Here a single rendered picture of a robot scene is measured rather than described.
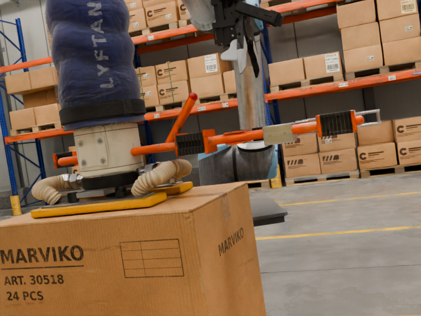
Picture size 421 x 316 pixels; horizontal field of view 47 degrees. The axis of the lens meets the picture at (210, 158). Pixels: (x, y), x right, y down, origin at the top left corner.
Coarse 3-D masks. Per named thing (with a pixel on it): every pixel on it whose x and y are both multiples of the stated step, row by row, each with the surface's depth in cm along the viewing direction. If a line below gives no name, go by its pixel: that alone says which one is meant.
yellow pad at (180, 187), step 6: (162, 186) 134; (168, 186) 134; (174, 186) 133; (180, 186) 132; (186, 186) 135; (192, 186) 140; (156, 192) 133; (168, 192) 132; (174, 192) 132; (180, 192) 132; (84, 198) 141; (90, 198) 140
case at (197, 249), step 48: (192, 192) 131; (240, 192) 132; (0, 240) 123; (48, 240) 117; (96, 240) 112; (144, 240) 108; (192, 240) 103; (240, 240) 128; (0, 288) 124; (48, 288) 119; (96, 288) 114; (144, 288) 109; (192, 288) 105; (240, 288) 124
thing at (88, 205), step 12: (72, 192) 124; (120, 192) 120; (60, 204) 124; (72, 204) 122; (84, 204) 120; (96, 204) 118; (108, 204) 117; (120, 204) 116; (132, 204) 115; (144, 204) 114; (36, 216) 124; (48, 216) 123
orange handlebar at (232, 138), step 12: (360, 120) 109; (228, 132) 118; (240, 132) 117; (252, 132) 116; (300, 132) 113; (156, 144) 125; (168, 144) 123; (216, 144) 120; (228, 144) 118; (72, 156) 137
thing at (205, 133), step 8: (176, 136) 120; (184, 136) 119; (192, 136) 119; (200, 136) 118; (208, 136) 120; (176, 144) 121; (184, 144) 120; (192, 144) 120; (200, 144) 119; (208, 144) 120; (176, 152) 121; (184, 152) 120; (192, 152) 119; (200, 152) 118; (208, 152) 119
